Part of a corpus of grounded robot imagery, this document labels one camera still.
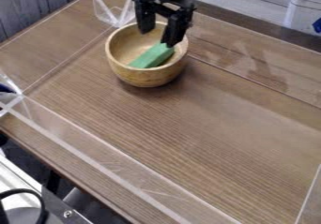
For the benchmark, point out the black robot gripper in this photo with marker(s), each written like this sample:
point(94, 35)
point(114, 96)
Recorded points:
point(176, 10)

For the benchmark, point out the green rectangular block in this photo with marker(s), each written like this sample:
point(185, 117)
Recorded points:
point(154, 56)

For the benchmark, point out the brown wooden bowl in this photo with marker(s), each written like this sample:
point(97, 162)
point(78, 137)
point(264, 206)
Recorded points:
point(126, 44)

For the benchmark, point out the clear acrylic table fence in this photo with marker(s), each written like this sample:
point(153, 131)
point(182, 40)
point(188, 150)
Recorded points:
point(217, 149)

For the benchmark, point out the white bucket in background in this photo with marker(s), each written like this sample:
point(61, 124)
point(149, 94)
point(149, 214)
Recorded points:
point(304, 16)

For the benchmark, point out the clear acrylic corner bracket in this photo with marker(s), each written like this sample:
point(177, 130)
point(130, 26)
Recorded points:
point(116, 16)

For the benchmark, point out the metal bracket with screw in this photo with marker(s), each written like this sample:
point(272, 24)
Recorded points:
point(61, 213)

